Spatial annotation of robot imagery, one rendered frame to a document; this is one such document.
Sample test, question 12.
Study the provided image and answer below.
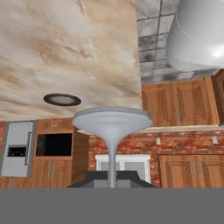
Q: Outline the white framed window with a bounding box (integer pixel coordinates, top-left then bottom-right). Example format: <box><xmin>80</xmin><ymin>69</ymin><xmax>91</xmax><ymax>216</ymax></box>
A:
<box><xmin>94</xmin><ymin>154</ymin><xmax>152</xmax><ymax>185</ymax></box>

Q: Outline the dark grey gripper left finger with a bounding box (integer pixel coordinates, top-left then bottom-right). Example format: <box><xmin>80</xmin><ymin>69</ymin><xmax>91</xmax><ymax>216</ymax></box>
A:
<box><xmin>67</xmin><ymin>170</ymin><xmax>109</xmax><ymax>189</ymax></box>

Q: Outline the tall wooden oven cabinet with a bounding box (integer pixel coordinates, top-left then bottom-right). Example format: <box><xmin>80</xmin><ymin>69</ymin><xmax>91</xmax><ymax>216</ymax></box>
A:
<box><xmin>31</xmin><ymin>117</ymin><xmax>90</xmax><ymax>189</ymax></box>

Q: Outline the wooden wall cabinet run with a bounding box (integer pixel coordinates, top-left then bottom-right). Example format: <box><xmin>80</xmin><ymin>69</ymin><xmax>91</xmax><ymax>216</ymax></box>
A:
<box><xmin>158</xmin><ymin>154</ymin><xmax>224</xmax><ymax>189</ymax></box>

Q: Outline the large white rounded object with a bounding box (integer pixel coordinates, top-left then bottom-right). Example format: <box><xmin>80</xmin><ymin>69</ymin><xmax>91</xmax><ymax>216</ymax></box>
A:
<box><xmin>166</xmin><ymin>0</ymin><xmax>224</xmax><ymax>73</ymax></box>

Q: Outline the brown-rimmed white plate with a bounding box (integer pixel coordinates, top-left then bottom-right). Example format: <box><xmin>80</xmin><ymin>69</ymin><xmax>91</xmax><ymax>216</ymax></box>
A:
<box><xmin>43</xmin><ymin>93</ymin><xmax>82</xmax><ymax>107</ymax></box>

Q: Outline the wooden base cabinet run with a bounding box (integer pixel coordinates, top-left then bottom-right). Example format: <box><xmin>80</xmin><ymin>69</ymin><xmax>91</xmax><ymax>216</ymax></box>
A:
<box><xmin>141</xmin><ymin>76</ymin><xmax>221</xmax><ymax>128</ymax></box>

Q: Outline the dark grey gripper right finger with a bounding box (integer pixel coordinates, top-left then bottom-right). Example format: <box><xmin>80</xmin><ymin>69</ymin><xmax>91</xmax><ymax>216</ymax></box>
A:
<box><xmin>116</xmin><ymin>170</ymin><xmax>158</xmax><ymax>189</ymax></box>

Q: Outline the silver fridge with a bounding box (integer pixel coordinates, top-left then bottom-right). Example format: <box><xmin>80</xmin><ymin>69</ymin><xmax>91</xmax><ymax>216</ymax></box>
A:
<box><xmin>0</xmin><ymin>120</ymin><xmax>37</xmax><ymax>179</ymax></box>

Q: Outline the black built-in oven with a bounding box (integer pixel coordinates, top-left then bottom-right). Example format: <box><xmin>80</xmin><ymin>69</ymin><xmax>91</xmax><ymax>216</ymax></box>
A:
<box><xmin>35</xmin><ymin>133</ymin><xmax>74</xmax><ymax>158</ymax></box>

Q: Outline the dark wooden cabinet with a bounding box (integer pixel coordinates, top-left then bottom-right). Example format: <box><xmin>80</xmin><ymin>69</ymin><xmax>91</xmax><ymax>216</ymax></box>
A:
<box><xmin>211</xmin><ymin>69</ymin><xmax>224</xmax><ymax>125</ymax></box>

